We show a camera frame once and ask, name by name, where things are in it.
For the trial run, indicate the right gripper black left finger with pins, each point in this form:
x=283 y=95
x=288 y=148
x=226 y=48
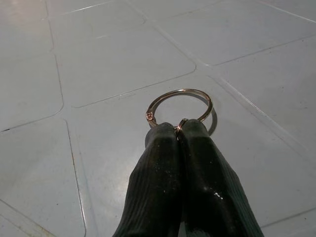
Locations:
x=158 y=177

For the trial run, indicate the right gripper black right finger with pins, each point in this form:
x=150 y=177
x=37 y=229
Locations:
x=209 y=177

